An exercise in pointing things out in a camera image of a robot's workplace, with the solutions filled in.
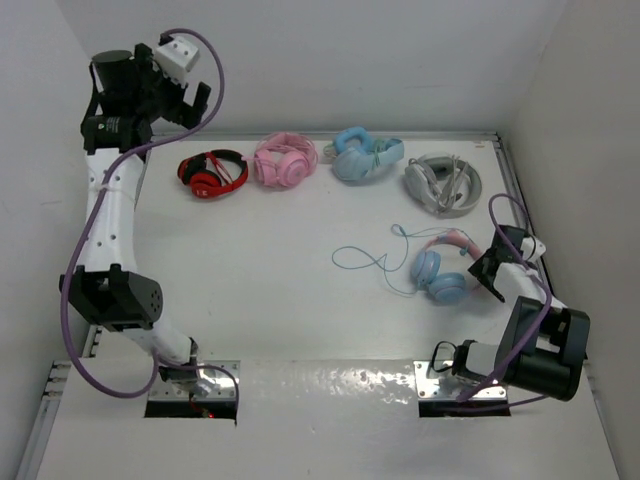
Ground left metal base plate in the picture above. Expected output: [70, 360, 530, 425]
[148, 360, 240, 402]

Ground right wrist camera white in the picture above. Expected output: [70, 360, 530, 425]
[519, 235, 546, 263]

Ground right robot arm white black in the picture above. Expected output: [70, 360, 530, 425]
[437, 225, 590, 404]

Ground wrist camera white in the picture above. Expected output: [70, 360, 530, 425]
[153, 36, 200, 85]
[519, 235, 546, 263]

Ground pink gaming headphones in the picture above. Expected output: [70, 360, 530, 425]
[242, 132, 319, 189]

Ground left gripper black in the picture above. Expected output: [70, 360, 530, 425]
[131, 46, 207, 132]

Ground light blue headphones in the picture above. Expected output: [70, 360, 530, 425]
[322, 126, 405, 183]

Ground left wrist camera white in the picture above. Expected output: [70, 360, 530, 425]
[153, 36, 200, 85]

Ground blue pink cat-ear headphones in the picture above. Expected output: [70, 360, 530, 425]
[331, 223, 482, 305]

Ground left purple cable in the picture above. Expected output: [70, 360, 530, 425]
[59, 28, 241, 399]

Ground grey white headphones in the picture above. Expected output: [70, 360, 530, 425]
[404, 154, 483, 218]

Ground red black headphones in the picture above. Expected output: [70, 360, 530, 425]
[177, 149, 249, 200]

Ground metal base plate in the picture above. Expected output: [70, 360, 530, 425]
[148, 360, 240, 402]
[413, 360, 508, 404]

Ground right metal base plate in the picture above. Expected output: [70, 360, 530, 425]
[413, 360, 508, 404]

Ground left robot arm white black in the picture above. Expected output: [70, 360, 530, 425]
[59, 35, 211, 375]

